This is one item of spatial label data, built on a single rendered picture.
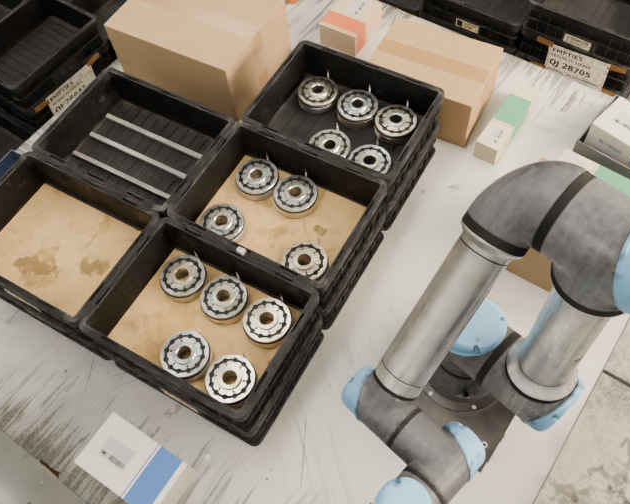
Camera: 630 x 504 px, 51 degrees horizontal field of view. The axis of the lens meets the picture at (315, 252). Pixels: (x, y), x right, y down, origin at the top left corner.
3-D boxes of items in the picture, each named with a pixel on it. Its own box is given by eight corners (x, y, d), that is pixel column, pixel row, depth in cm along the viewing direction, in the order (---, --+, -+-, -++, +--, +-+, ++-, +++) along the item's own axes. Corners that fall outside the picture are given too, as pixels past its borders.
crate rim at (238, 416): (322, 296, 134) (322, 291, 131) (243, 426, 122) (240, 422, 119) (165, 220, 145) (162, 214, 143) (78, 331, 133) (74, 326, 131)
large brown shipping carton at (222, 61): (292, 53, 197) (284, -3, 180) (238, 123, 185) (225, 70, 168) (183, 14, 209) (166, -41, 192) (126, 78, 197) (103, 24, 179)
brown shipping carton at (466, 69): (493, 91, 184) (503, 48, 171) (463, 148, 175) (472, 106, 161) (395, 60, 193) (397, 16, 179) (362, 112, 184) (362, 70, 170)
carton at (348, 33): (347, 10, 205) (347, -10, 198) (381, 23, 201) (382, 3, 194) (320, 43, 198) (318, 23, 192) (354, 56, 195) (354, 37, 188)
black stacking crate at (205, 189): (387, 212, 154) (389, 184, 144) (325, 315, 142) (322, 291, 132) (246, 151, 166) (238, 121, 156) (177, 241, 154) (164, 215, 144)
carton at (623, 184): (649, 207, 162) (658, 193, 157) (638, 224, 160) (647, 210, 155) (559, 162, 171) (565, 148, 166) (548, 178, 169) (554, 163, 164)
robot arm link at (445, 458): (434, 394, 98) (385, 444, 93) (496, 447, 93) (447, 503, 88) (427, 415, 104) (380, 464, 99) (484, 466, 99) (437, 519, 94)
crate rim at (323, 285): (389, 188, 146) (390, 182, 143) (323, 296, 134) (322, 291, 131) (239, 126, 157) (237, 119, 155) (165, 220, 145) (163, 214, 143)
